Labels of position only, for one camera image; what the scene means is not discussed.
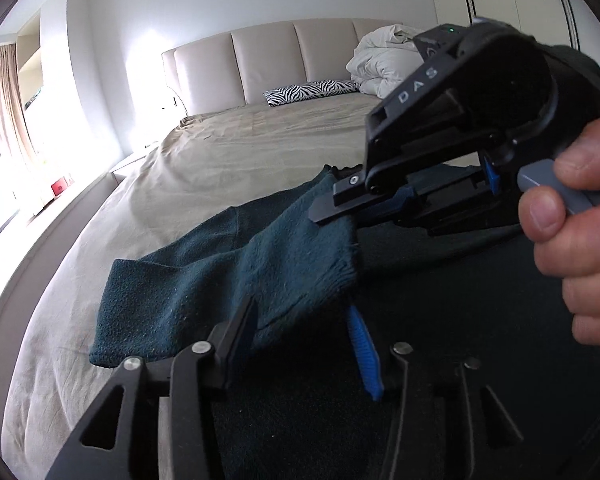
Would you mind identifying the white folded duvet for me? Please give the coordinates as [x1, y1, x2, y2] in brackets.
[346, 24, 432, 100]

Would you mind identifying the beige padded headboard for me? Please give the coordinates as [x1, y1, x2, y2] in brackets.
[161, 19, 417, 117]

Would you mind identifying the white nightstand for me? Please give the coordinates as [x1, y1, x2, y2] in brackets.
[111, 152, 151, 187]

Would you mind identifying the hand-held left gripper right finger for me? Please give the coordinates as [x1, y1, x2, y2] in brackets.
[346, 304, 531, 480]

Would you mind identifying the zebra print pillow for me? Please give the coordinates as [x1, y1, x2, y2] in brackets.
[263, 80, 360, 107]

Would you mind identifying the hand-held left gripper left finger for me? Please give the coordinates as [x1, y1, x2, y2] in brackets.
[44, 295, 258, 480]

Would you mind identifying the bed with beige sheet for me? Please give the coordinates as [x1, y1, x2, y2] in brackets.
[0, 92, 481, 480]

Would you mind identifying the person's right hand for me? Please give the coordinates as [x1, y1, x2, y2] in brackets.
[517, 119, 600, 347]

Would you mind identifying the white wardrobe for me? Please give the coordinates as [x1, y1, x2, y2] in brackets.
[422, 0, 600, 58]

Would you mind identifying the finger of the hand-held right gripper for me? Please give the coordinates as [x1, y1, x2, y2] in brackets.
[308, 166, 417, 226]
[360, 167, 527, 239]

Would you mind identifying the beige curtain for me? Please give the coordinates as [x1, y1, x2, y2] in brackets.
[0, 44, 39, 173]

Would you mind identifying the dark teal knit sweater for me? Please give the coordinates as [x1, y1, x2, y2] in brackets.
[89, 162, 600, 480]

